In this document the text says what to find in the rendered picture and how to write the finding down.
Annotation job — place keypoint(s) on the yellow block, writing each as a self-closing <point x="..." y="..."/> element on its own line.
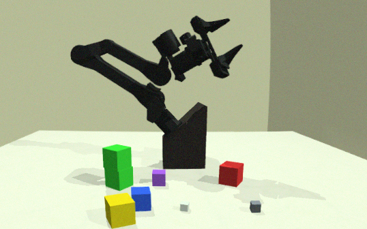
<point x="120" y="210"/>

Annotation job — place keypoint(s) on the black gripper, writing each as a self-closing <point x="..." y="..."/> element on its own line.
<point x="220" y="64"/>

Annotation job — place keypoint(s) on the green block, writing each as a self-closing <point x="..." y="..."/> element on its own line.
<point x="117" y="157"/>
<point x="119" y="180"/>

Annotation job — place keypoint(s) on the red block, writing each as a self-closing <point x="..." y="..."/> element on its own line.
<point x="231" y="173"/>

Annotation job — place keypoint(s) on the blue block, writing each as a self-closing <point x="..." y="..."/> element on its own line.
<point x="142" y="198"/>

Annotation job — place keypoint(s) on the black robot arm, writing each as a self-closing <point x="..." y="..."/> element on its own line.
<point x="149" y="96"/>

